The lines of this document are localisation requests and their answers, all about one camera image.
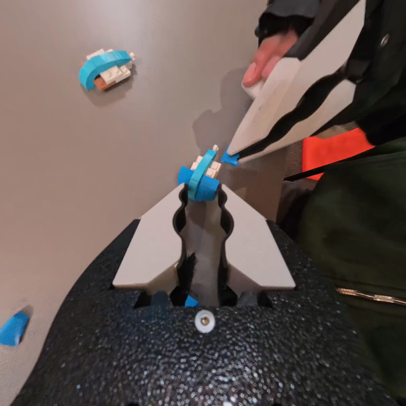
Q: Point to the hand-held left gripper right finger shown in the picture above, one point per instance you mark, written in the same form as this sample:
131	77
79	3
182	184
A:
257	253

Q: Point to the blue arc lego assembly with white bricks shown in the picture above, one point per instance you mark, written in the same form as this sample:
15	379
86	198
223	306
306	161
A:
203	180

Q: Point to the person's right hand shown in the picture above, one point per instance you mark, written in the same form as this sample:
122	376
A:
269	54

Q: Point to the blue lego wedge piece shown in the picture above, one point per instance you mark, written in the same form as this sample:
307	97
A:
14	328

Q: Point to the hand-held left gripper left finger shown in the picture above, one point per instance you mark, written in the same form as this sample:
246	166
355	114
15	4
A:
152	250

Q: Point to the orange fabric item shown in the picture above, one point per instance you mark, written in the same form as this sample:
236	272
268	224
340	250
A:
333	152

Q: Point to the blue arc lego assembly with brown brick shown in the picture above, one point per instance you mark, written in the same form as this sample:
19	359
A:
106	68

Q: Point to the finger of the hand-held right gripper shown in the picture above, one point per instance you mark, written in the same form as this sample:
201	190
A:
323	117
279	95

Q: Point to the blue lego slope piece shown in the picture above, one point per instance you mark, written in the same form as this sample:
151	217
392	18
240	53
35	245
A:
229	157

